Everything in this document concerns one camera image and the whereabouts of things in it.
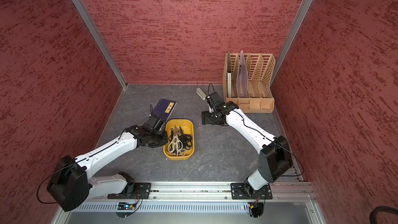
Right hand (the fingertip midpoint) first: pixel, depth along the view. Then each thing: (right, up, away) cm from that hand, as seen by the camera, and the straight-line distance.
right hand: (207, 123), depth 83 cm
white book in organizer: (+13, +27, +6) cm, 30 cm away
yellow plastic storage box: (-12, -4, +11) cm, 17 cm away
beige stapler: (-4, +17, +29) cm, 34 cm away
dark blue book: (-30, +6, +22) cm, 38 cm away
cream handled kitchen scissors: (-18, -12, 0) cm, 21 cm away
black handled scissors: (-13, -10, +4) cm, 17 cm away
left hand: (-23, -11, 0) cm, 25 cm away
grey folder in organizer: (+27, +26, +32) cm, 49 cm away
